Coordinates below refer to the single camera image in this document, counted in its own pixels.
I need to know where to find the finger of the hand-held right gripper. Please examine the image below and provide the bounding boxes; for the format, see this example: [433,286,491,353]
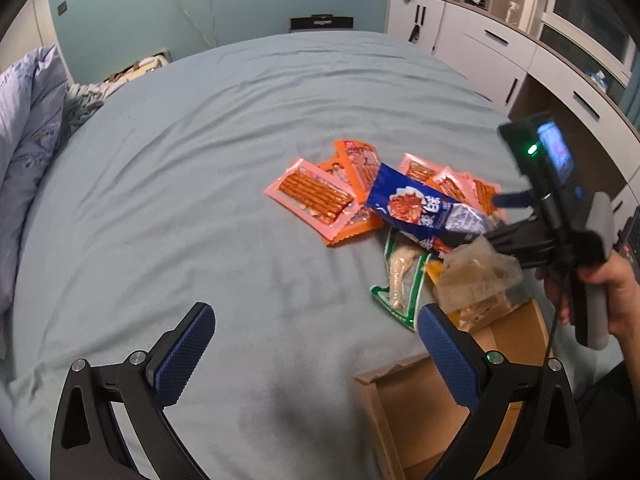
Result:
[491,190,539,209]
[442,217,553,271]

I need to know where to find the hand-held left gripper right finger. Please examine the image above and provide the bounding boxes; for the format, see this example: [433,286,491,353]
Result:
[417,303,585,480]

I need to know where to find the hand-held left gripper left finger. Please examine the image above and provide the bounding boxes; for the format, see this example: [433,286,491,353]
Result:
[50,302,217,480]

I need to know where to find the pink spicy stick packet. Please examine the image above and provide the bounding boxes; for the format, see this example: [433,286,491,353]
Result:
[465,172,508,226]
[263,158,357,241]
[398,152,443,186]
[432,165,473,201]

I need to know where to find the cardboard box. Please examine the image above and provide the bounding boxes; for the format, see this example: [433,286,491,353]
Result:
[354,297,553,480]

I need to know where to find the blue snack packet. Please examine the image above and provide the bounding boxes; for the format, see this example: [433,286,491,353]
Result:
[365,162,506,252]

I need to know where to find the person's right hand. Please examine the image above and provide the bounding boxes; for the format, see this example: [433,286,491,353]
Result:
[534,251,640,356]

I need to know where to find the clear crumpled snack bag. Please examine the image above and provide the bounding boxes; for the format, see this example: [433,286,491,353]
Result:
[432,237,531,333]

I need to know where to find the black keyboard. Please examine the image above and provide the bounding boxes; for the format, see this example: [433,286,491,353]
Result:
[612,205,640,271]

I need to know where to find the yellow snack packet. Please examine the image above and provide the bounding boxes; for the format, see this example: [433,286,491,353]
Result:
[425,260,481,333]

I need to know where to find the green-edged chicken leg packet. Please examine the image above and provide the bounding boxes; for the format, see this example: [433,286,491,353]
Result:
[370,227,432,332]

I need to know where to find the white drawer cabinet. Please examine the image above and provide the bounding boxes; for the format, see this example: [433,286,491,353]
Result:
[385,0,640,211]

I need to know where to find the orange snack packet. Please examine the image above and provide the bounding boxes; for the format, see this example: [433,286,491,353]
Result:
[315,157,391,247]
[333,139,383,202]

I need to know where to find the person's dark clothed leg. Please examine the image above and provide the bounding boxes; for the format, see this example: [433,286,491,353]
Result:
[575,360,640,480]

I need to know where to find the light blue bed sheet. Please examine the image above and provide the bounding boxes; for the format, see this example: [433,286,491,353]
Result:
[0,30,640,480]

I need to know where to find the lilac floral quilt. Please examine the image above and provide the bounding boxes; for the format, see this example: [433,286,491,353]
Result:
[0,45,71,361]

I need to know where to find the clutter beside bed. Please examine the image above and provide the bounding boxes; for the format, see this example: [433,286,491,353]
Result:
[102,50,171,84]

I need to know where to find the black hanging strap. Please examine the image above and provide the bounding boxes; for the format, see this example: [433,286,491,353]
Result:
[409,5,427,44]

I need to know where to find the thin yellow wall cable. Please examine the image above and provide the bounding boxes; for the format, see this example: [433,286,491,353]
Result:
[170,0,221,50]

